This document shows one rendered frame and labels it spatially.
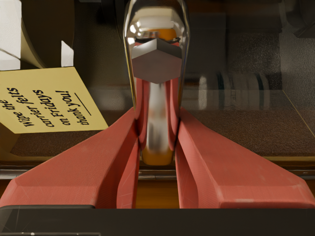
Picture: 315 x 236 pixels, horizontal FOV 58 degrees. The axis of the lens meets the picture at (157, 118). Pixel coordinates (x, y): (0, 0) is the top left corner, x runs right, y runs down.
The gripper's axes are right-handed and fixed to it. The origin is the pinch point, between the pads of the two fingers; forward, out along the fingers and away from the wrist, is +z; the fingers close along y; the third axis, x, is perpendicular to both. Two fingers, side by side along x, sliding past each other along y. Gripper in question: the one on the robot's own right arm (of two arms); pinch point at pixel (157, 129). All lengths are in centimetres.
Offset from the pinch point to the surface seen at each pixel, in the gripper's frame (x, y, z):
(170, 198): 22.1, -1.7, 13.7
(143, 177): 16.5, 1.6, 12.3
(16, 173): 15.6, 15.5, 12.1
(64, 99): 1.9, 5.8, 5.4
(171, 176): 16.4, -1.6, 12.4
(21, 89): 0.8, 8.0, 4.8
